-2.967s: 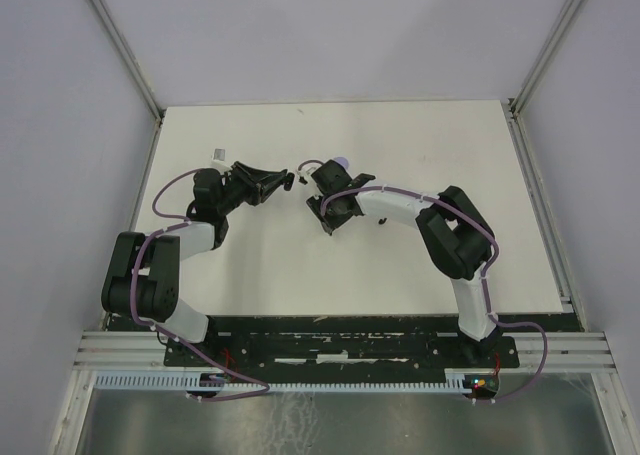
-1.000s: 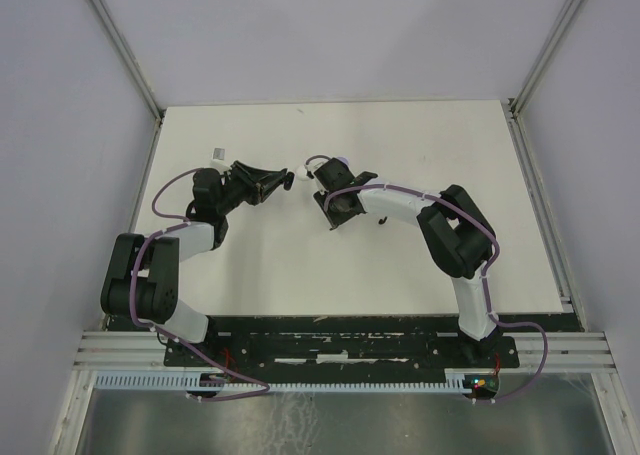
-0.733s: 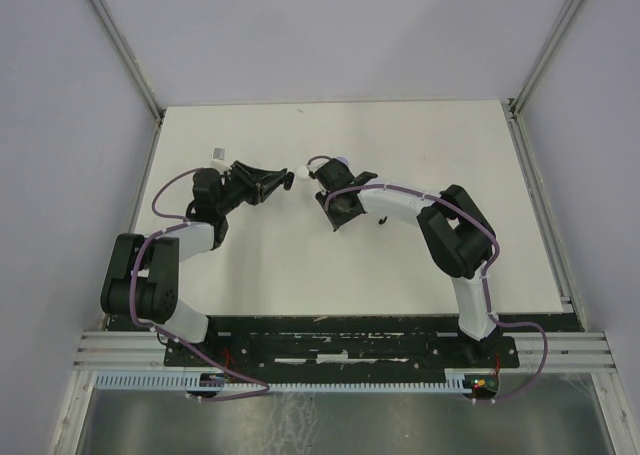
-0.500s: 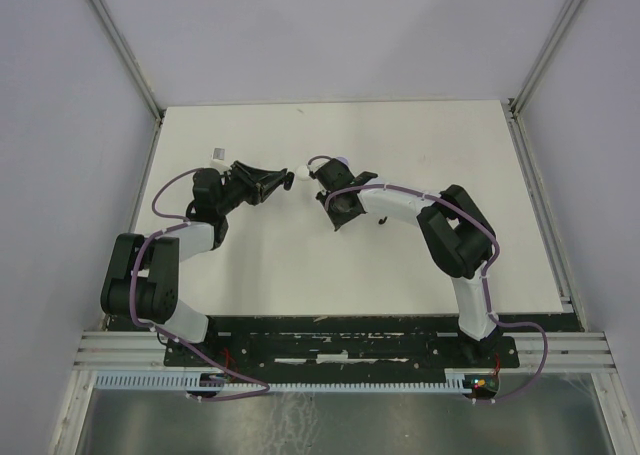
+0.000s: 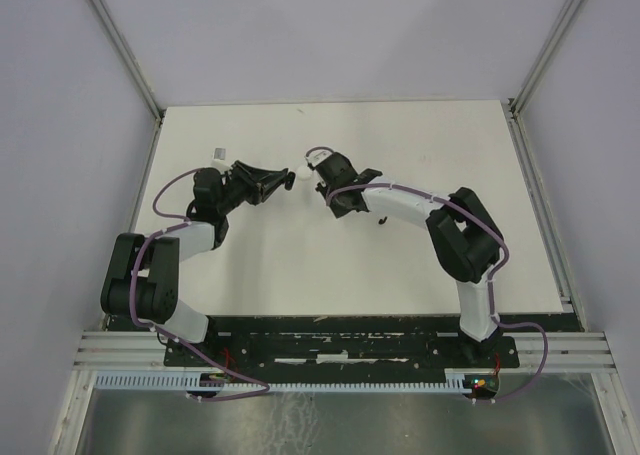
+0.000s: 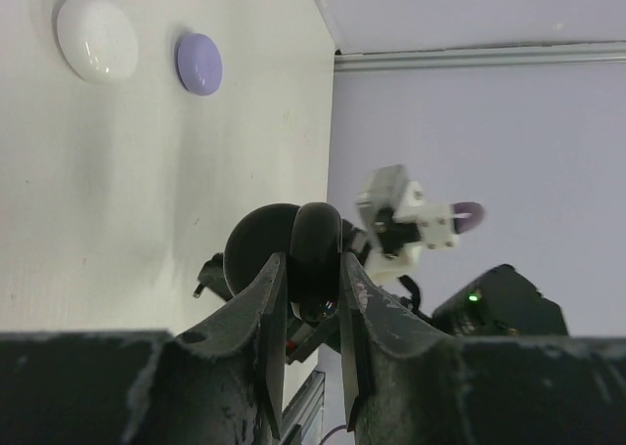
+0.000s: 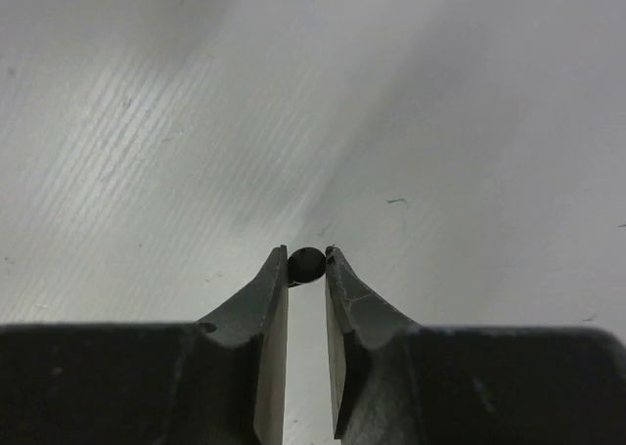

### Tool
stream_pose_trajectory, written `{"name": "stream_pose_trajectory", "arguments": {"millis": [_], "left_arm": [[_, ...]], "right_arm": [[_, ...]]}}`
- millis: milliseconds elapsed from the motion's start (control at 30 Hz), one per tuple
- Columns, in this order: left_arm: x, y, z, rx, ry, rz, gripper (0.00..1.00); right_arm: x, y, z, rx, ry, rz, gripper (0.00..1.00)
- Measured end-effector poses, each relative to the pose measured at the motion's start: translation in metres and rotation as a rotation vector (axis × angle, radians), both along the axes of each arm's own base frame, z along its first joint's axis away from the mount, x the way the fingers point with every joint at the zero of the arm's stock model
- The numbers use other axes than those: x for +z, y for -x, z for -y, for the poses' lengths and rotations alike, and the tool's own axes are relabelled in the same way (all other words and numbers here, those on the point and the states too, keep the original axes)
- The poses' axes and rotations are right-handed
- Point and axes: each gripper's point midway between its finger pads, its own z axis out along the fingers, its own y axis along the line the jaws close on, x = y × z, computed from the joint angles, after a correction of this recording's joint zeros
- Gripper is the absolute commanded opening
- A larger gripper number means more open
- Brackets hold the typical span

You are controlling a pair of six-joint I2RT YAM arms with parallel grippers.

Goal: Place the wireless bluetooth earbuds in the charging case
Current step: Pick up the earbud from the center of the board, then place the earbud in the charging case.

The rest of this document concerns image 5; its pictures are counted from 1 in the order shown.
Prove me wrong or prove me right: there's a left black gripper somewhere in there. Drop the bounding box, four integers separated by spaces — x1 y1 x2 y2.
217 160 286 215

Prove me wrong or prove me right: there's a black earbud charging case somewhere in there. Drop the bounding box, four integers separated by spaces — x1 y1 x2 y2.
284 171 296 191

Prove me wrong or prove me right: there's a white earbud charging case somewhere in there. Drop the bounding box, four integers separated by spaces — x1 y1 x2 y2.
295 165 313 181

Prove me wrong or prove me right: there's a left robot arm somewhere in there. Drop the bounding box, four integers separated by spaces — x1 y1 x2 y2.
100 161 296 365

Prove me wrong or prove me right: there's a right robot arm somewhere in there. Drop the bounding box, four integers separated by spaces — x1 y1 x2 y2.
305 147 509 366

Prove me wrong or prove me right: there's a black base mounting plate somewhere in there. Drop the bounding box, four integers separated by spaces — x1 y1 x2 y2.
164 332 520 378

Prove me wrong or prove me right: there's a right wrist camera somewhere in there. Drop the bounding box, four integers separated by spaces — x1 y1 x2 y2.
305 149 334 171

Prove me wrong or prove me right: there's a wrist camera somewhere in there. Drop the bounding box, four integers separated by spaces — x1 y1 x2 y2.
305 149 334 171
210 147 230 173

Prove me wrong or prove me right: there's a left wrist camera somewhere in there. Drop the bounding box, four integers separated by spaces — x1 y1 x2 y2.
210 147 230 173

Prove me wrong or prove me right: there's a left aluminium frame post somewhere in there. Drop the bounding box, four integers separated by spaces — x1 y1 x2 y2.
74 0 166 121

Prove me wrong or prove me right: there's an aluminium frame post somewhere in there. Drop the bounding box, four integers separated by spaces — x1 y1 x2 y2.
507 0 601 119
74 0 166 121

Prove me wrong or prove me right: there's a white slotted cable duct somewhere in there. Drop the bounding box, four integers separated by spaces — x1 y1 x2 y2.
93 370 476 391

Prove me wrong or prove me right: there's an aluminium frame rail front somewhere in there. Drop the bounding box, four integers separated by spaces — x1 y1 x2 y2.
73 331 616 374

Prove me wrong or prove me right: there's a right aluminium frame post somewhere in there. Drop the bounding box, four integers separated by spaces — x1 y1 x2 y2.
507 0 601 119

